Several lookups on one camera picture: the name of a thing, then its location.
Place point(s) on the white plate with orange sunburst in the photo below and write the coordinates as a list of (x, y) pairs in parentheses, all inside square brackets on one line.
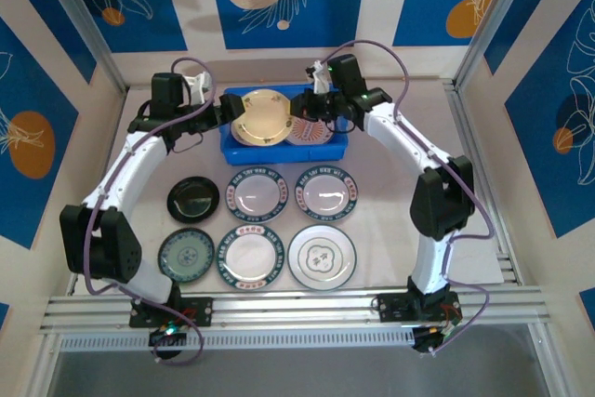
[(309, 133)]

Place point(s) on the cream plate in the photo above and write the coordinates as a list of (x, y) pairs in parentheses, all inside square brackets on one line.
[(260, 118)]

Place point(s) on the green-rimmed white plate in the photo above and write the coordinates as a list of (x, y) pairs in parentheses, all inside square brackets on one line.
[(257, 194), (327, 193), (250, 256)]

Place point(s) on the black glossy plate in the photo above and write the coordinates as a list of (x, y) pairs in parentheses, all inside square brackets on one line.
[(195, 202)]

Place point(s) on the blue patterned plate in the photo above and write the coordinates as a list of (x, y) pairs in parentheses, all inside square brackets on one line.
[(187, 256)]

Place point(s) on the white plate with green emblem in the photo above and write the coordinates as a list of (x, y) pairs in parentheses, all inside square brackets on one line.
[(322, 257)]

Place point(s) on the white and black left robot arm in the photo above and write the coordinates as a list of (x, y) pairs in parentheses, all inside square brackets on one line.
[(135, 160)]

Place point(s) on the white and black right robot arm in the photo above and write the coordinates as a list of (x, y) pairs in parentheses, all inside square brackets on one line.
[(400, 132)]

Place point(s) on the blue plastic bin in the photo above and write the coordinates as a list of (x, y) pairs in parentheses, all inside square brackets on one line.
[(279, 155)]

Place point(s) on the black left electronics module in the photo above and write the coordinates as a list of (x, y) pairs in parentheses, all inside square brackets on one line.
[(167, 334)]

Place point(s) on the black electronics module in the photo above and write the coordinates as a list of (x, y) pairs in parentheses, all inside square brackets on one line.
[(167, 334), (425, 339)]

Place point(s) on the black right electronics module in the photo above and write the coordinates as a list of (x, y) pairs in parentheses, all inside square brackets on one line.
[(425, 339)]

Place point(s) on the aluminium frame post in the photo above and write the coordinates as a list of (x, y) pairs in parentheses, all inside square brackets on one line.
[(88, 30), (488, 20)]

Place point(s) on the aluminium side rail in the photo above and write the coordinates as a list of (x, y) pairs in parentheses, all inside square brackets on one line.
[(459, 113)]

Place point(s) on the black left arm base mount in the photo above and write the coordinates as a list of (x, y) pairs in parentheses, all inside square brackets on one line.
[(200, 311)]

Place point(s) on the aluminium frame rail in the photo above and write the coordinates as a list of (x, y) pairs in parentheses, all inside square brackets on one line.
[(302, 311)]

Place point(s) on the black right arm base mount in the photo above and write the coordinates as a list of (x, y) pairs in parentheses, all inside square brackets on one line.
[(390, 308)]

